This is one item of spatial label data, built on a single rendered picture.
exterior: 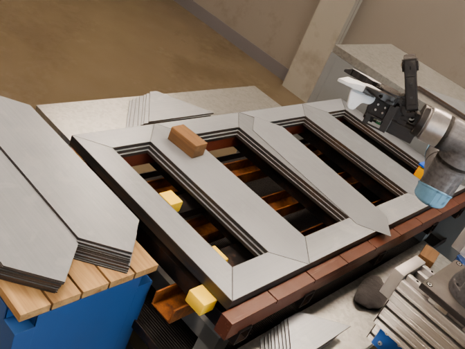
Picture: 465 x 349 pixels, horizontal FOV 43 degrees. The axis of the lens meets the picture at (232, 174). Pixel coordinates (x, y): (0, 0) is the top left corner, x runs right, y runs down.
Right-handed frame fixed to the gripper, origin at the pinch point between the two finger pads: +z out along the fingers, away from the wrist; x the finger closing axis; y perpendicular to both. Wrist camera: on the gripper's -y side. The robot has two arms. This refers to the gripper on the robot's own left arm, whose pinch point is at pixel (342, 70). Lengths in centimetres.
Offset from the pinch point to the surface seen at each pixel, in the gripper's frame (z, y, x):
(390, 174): -34, 46, 111
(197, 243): 14, 60, 11
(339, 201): -18, 52, 70
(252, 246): 1, 60, 25
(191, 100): 55, 56, 111
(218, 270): 5, 60, 5
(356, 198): -23, 50, 78
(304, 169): -2, 50, 79
